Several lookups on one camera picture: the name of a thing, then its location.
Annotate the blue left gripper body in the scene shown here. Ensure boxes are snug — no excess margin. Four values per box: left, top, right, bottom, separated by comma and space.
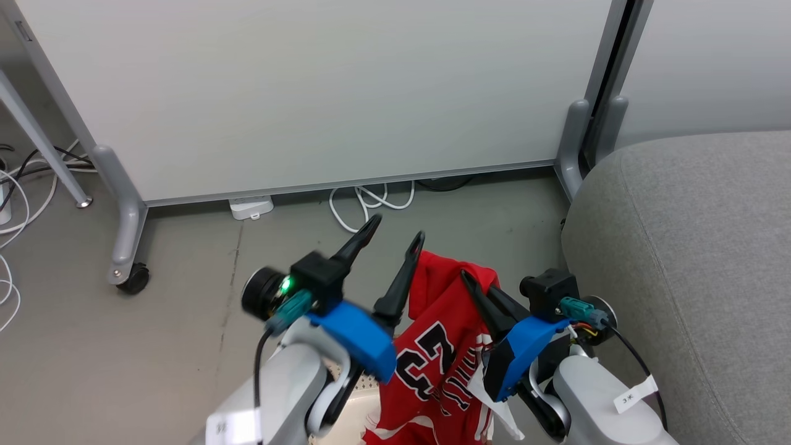
307, 301, 397, 384

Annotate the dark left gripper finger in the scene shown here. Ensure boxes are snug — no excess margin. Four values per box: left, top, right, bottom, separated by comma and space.
373, 231, 426, 329
330, 214, 383, 276

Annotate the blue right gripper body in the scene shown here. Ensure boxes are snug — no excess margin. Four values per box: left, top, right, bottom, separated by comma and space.
484, 316, 570, 402

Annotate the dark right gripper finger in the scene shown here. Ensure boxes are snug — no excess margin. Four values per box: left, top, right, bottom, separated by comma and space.
488, 287, 531, 326
460, 270, 514, 344

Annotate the red basketball jersey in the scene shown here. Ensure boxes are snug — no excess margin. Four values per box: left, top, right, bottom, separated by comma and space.
362, 249, 500, 445

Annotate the cream perforated laundry basket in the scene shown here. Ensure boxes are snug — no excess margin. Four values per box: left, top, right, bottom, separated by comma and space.
309, 362, 384, 445

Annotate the white paper label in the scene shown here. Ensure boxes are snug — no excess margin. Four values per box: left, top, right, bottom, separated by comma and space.
614, 375, 659, 413
206, 408, 263, 445

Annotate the wide white partition panel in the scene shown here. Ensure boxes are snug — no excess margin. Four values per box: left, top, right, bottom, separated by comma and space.
14, 0, 619, 208

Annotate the grey fabric sofa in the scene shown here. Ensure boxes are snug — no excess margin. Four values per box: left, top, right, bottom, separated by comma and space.
561, 130, 791, 445

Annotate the black caster wheel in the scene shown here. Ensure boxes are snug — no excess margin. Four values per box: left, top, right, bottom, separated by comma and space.
116, 263, 151, 295

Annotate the narrow white partition panel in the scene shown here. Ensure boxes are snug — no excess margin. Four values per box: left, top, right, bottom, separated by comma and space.
615, 0, 791, 149

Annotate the grey metal table leg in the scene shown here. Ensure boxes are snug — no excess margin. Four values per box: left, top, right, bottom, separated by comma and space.
0, 68, 93, 209

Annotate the white coiled cable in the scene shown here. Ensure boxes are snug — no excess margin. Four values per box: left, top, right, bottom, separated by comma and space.
329, 181, 416, 234

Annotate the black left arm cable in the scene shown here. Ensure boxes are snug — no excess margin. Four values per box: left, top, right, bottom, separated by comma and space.
253, 290, 314, 412

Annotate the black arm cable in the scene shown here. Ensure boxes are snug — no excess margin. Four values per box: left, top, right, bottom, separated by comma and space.
253, 290, 314, 412
609, 321, 668, 430

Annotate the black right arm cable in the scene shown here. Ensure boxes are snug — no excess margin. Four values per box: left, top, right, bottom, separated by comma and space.
609, 321, 668, 430

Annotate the black tangled floor cable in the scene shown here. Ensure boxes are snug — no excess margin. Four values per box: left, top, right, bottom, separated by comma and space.
0, 144, 96, 186

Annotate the white tangled floor cable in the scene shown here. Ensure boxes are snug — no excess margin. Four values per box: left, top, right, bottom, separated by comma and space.
0, 139, 99, 331

